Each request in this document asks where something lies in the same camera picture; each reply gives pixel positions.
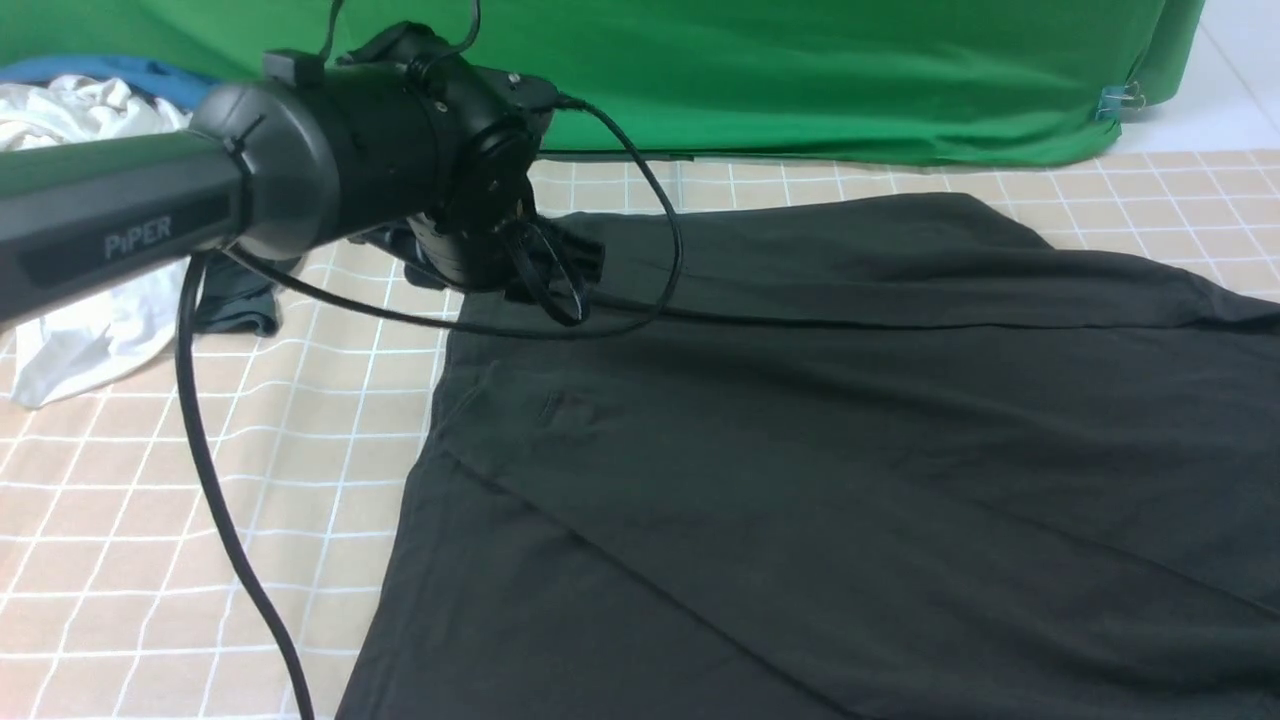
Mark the beige checkered tablecloth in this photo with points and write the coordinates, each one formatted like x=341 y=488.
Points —
x=118 y=602

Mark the blue crumpled garment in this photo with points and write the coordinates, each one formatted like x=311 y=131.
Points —
x=182 y=88

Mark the dark teal crumpled garment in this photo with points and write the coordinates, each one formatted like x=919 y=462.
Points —
x=235 y=300

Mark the white crumpled shirt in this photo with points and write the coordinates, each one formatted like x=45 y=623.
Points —
x=110 y=334

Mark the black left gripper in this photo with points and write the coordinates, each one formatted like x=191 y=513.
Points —
x=531 y=260

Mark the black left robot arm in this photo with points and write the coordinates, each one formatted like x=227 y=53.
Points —
x=403 y=144

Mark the dark gray long-sleeve shirt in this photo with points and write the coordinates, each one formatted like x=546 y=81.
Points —
x=885 y=459

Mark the blue binder clip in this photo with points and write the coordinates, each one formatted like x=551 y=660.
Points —
x=1120 y=102

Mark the green backdrop cloth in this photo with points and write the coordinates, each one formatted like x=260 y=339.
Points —
x=914 y=83

